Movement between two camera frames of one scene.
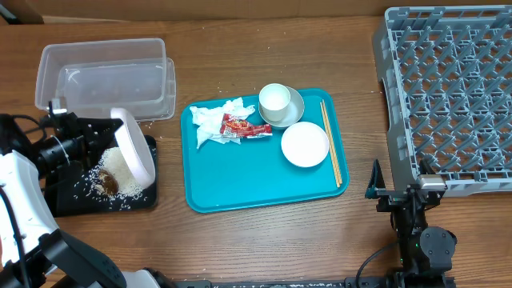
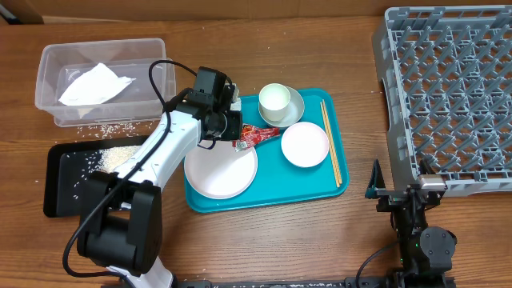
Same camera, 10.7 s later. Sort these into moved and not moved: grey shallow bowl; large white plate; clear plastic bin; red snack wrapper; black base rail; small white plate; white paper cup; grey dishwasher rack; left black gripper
Moved: large white plate; left black gripper; red snack wrapper
Not moved: black base rail; clear plastic bin; grey dishwasher rack; small white plate; white paper cup; grey shallow bowl
